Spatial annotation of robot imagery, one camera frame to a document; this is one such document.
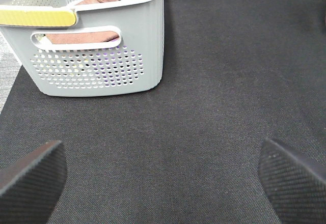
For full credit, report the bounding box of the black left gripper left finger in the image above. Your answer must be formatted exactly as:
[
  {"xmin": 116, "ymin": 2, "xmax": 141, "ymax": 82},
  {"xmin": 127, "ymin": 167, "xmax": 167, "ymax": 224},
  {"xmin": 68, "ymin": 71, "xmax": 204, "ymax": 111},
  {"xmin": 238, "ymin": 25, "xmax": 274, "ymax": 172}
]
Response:
[{"xmin": 1, "ymin": 141, "xmax": 67, "ymax": 223}]

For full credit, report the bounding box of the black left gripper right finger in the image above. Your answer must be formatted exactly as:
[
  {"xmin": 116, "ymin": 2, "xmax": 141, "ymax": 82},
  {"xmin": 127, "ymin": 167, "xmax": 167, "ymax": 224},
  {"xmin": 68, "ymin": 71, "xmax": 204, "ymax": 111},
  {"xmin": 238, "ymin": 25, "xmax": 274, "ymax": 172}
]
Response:
[{"xmin": 258, "ymin": 138, "xmax": 325, "ymax": 223}]

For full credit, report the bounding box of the black table mat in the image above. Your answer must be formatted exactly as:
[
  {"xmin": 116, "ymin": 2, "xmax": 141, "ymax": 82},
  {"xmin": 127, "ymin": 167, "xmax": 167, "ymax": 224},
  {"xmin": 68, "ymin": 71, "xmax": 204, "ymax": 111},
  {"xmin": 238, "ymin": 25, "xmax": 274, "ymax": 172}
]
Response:
[{"xmin": 1, "ymin": 0, "xmax": 325, "ymax": 223}]

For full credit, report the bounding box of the grey perforated laundry basket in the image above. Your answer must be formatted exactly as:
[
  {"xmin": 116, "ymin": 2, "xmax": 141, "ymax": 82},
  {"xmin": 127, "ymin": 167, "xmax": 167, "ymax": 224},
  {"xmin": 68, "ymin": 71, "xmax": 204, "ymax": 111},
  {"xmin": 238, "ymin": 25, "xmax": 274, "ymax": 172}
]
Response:
[{"xmin": 1, "ymin": 0, "xmax": 165, "ymax": 97}]

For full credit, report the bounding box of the brown towel in basket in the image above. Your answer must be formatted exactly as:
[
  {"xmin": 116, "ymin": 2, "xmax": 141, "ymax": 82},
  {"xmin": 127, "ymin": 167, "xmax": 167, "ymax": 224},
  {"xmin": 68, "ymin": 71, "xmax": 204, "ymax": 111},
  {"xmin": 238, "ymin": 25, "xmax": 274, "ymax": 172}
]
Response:
[{"xmin": 45, "ymin": 0, "xmax": 119, "ymax": 44}]

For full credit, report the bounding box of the yellow foam strip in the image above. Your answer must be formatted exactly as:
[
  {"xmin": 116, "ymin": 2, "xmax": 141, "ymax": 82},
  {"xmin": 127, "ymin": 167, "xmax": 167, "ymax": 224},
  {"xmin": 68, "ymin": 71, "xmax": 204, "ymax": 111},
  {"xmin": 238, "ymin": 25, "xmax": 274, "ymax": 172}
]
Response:
[{"xmin": 1, "ymin": 9, "xmax": 77, "ymax": 27}]

